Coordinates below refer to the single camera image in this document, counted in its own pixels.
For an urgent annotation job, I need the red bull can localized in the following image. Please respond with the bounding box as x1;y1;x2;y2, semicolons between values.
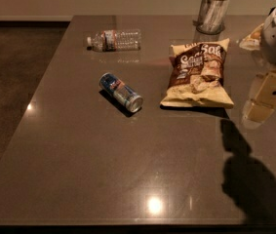
99;73;143;113

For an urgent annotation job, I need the clear plastic water bottle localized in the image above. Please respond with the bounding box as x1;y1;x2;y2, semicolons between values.
86;29;141;52

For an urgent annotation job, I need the mesh cup with utensils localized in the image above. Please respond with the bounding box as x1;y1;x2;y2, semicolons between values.
196;0;230;35

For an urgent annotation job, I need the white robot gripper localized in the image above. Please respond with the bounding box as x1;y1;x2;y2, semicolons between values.
239;7;276;127

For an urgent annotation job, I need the brown yellow chip bag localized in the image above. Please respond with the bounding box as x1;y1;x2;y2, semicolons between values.
161;38;234;108

